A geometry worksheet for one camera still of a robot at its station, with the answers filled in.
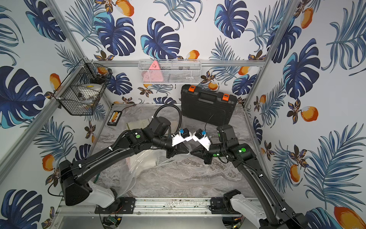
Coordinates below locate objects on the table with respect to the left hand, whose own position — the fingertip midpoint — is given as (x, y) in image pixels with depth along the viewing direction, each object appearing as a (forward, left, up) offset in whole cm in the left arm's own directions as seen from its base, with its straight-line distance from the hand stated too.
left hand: (187, 147), depth 66 cm
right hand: (0, -3, -2) cm, 4 cm away
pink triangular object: (+45, +24, +8) cm, 52 cm away
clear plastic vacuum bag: (-6, +22, -6) cm, 24 cm away
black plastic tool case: (+33, -15, -7) cm, 37 cm away
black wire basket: (+28, +65, +4) cm, 71 cm away
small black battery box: (+36, +58, -26) cm, 73 cm away
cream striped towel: (+30, +37, -25) cm, 53 cm away
